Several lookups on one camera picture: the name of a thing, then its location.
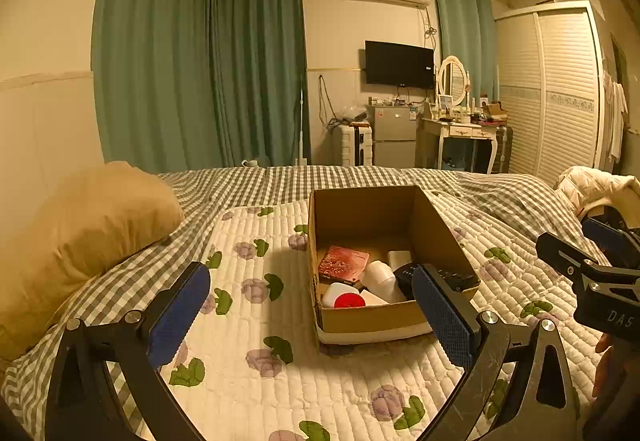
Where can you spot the dark suitcase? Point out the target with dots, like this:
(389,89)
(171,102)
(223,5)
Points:
(504,148)

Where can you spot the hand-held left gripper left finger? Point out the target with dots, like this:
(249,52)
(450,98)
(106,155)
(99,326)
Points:
(177,316)

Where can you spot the hanging white towels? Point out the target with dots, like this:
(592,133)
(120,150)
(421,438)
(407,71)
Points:
(616,121)

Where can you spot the black remote control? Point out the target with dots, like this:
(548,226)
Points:
(450,280)

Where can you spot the wide green curtain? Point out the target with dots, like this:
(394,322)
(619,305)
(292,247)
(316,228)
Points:
(200,61)

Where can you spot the small photo frame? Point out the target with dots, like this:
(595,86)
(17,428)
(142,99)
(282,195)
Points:
(445,101)

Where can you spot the tan pillow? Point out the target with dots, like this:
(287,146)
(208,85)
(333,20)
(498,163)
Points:
(85,236)

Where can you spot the white louvred wardrobe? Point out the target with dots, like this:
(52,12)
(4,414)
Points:
(555,91)

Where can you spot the person's right hand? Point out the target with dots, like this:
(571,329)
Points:
(602,361)

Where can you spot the red patterned booklet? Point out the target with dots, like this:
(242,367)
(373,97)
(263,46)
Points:
(342,263)

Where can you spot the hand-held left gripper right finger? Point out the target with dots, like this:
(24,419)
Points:
(442,311)

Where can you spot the floral quilted mat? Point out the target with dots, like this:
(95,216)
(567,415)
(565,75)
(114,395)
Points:
(250,321)

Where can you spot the small silver fridge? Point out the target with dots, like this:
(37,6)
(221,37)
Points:
(395,136)

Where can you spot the red capped white bottle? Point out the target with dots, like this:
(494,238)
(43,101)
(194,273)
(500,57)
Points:
(342,297)

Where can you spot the white plastic bottle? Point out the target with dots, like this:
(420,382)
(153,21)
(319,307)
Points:
(382,278)

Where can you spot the white ribbed suitcase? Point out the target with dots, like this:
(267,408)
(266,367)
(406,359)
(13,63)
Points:
(350,146)

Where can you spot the white padded jacket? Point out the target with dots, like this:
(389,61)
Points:
(595,186)

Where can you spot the narrow green curtain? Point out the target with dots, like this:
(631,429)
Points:
(465,31)

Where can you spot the clear plastic bag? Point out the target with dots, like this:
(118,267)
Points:
(352,113)

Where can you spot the small white box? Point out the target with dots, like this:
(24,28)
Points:
(399,258)

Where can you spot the oval white mirror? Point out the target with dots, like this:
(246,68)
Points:
(454,77)

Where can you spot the white dressing table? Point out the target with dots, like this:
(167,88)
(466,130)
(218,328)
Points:
(460,131)

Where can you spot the white pole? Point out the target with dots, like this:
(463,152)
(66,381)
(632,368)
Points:
(302,131)

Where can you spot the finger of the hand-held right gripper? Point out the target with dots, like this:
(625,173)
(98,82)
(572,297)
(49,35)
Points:
(600,233)
(562,253)

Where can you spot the small open cardboard box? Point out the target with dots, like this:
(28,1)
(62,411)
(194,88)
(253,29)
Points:
(494,111)

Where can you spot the brown cardboard box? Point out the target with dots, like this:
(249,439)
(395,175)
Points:
(370,321)

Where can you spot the black wall television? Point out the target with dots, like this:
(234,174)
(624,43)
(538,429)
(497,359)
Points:
(399,65)

